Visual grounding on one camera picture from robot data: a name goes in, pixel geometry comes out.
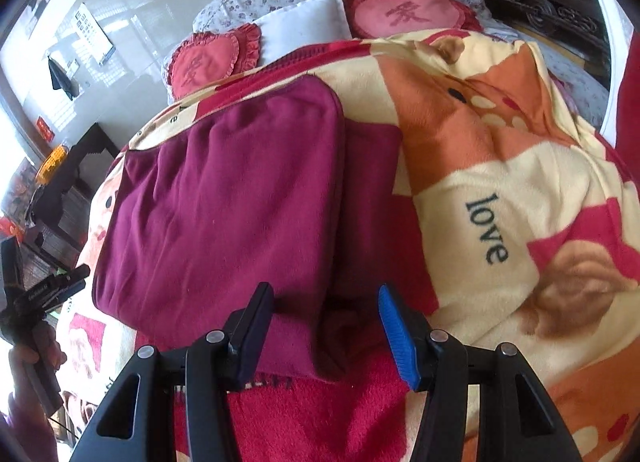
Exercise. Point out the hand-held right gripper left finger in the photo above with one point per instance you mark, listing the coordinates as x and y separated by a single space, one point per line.
250 327

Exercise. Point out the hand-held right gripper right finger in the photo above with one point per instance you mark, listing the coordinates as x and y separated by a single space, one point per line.
397 337

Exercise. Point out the maroon sweatshirt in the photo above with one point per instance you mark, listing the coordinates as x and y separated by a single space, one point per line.
225 192

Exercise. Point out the person's left forearm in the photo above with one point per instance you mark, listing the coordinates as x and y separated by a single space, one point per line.
25 427

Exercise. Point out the person's left hand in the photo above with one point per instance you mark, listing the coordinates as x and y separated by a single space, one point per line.
42 352

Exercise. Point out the small red box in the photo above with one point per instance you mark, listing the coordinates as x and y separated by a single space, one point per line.
9 226

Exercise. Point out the colourful pictures on table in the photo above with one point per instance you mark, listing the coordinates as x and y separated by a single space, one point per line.
17 184

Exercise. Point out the yellow plastic basket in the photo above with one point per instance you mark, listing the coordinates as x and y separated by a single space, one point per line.
52 162

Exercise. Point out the dark wooden side table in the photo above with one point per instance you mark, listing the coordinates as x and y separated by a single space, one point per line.
80 167

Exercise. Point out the printed fleece blanket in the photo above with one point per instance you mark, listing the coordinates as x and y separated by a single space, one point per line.
500 182

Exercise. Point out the red heart pillow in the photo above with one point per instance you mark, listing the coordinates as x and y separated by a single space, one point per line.
405 12
210 60

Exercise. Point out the white pillow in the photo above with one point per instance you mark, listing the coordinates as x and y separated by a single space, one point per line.
305 25

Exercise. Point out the red cloth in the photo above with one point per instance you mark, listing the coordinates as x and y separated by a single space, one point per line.
629 97

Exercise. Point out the dark carved headboard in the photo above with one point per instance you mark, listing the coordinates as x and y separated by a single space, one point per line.
545 12

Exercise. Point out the red wall sticker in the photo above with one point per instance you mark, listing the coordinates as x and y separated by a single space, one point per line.
44 128

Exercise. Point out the black cloth on wall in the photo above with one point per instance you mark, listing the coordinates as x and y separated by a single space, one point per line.
64 77

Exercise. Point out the white wall chart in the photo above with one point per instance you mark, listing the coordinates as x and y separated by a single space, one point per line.
95 32

